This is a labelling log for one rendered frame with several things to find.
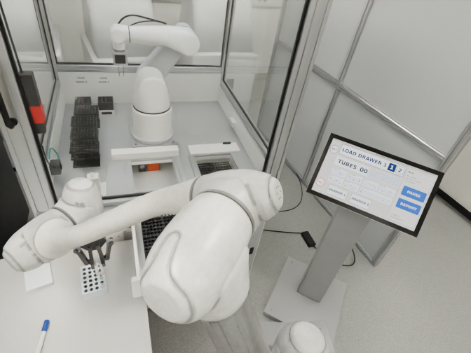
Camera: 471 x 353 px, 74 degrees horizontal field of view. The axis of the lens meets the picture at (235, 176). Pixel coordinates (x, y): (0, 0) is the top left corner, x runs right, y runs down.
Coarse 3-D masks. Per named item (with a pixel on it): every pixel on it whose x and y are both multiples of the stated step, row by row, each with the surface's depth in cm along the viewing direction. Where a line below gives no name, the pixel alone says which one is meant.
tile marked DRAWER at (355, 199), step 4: (352, 196) 147; (356, 196) 146; (360, 196) 146; (352, 200) 146; (356, 200) 146; (360, 200) 145; (364, 200) 145; (368, 200) 145; (356, 204) 146; (360, 204) 145; (364, 204) 145; (368, 204) 145; (364, 208) 145; (368, 208) 144
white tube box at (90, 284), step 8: (88, 272) 123; (104, 272) 125; (88, 280) 120; (96, 280) 122; (104, 280) 120; (88, 288) 117; (96, 288) 119; (104, 288) 118; (88, 296) 117; (96, 296) 119
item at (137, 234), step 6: (156, 216) 141; (132, 228) 129; (138, 228) 136; (132, 234) 127; (138, 234) 134; (132, 240) 127; (138, 240) 132; (138, 246) 130; (138, 252) 127; (138, 258) 125; (144, 258) 125; (138, 264) 117; (138, 270) 115
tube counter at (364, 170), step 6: (360, 168) 147; (366, 168) 146; (366, 174) 146; (372, 174) 145; (378, 174) 144; (384, 174) 144; (378, 180) 144; (384, 180) 144; (390, 180) 143; (396, 180) 142; (396, 186) 142
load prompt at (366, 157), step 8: (344, 144) 149; (344, 152) 149; (352, 152) 148; (360, 152) 147; (360, 160) 147; (368, 160) 146; (376, 160) 145; (384, 160) 144; (384, 168) 144; (392, 168) 143; (400, 168) 142
